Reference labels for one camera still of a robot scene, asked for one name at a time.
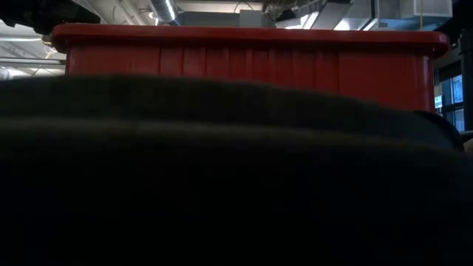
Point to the round silver air duct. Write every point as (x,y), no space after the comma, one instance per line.
(164,9)

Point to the rectangular grey ceiling duct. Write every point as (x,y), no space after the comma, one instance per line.
(340,14)

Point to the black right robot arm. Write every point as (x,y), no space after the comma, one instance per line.
(463,13)

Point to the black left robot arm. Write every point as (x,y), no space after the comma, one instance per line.
(44,13)

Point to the black stand pole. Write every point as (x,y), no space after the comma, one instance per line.
(467,81)

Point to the red plastic bin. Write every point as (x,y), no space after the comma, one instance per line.
(247,59)

